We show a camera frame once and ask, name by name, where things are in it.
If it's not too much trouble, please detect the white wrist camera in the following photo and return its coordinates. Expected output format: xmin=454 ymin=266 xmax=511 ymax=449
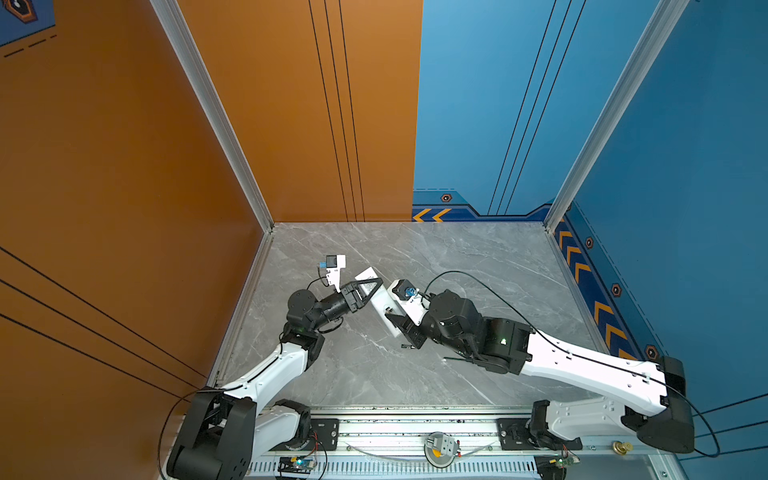
xmin=387 ymin=279 xmax=427 ymax=326
xmin=318 ymin=254 xmax=346 ymax=292

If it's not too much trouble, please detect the right small circuit board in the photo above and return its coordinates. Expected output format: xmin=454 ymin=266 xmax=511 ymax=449
xmin=549 ymin=451 xmax=581 ymax=470

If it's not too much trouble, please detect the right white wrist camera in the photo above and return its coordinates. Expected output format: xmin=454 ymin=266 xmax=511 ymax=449
xmin=387 ymin=279 xmax=427 ymax=326

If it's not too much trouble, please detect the round grey power socket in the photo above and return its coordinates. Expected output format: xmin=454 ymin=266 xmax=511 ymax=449
xmin=424 ymin=432 xmax=460 ymax=469

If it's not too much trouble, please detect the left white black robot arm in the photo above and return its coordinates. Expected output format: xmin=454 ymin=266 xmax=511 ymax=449
xmin=159 ymin=277 xmax=383 ymax=479

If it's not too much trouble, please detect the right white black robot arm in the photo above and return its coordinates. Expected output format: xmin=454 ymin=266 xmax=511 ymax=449
xmin=385 ymin=286 xmax=695 ymax=454

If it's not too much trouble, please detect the brass knob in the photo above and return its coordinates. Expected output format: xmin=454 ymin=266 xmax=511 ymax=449
xmin=612 ymin=441 xmax=634 ymax=456

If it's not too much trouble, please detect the white remote control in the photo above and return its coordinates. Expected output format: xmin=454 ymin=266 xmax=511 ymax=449
xmin=355 ymin=267 xmax=403 ymax=337

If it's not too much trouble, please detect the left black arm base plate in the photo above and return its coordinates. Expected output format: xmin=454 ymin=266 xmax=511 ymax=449
xmin=300 ymin=418 xmax=340 ymax=452

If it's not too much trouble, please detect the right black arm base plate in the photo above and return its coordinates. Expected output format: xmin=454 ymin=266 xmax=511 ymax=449
xmin=496 ymin=418 xmax=584 ymax=451

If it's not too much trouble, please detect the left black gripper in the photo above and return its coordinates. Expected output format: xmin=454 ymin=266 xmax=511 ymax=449
xmin=309 ymin=281 xmax=380 ymax=338

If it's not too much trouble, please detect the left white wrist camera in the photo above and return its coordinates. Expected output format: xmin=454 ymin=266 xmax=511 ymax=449
xmin=318 ymin=254 xmax=346 ymax=292

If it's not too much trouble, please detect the green circuit board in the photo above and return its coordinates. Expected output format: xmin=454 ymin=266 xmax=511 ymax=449
xmin=276 ymin=456 xmax=318 ymax=479

